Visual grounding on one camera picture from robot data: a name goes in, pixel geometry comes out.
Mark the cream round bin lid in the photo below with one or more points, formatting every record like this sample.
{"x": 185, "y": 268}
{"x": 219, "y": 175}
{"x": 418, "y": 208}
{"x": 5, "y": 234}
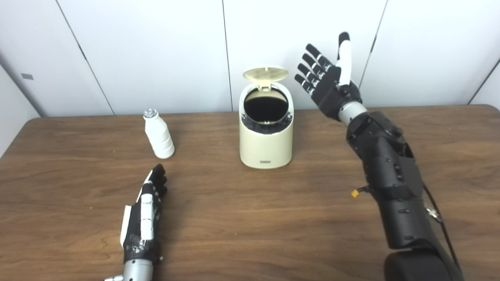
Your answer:
{"x": 265, "y": 73}

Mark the cream-colored bin body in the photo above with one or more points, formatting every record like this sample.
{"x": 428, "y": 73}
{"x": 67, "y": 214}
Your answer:
{"x": 265, "y": 148}

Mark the black bin liner bag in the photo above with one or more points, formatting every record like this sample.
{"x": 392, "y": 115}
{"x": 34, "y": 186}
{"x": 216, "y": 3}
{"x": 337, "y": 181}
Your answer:
{"x": 265, "y": 111}

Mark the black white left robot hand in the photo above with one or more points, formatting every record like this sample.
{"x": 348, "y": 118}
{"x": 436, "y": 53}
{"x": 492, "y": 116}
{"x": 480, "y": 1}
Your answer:
{"x": 146, "y": 218}

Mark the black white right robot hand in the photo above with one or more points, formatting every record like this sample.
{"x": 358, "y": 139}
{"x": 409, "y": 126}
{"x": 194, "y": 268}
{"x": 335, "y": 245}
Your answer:
{"x": 332, "y": 89}

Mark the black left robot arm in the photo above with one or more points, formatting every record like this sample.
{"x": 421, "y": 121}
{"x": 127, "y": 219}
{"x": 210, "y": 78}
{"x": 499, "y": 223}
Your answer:
{"x": 136, "y": 271}

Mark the small white plastic bottle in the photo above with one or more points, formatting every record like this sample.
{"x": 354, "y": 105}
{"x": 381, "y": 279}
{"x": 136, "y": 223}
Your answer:
{"x": 159, "y": 136}

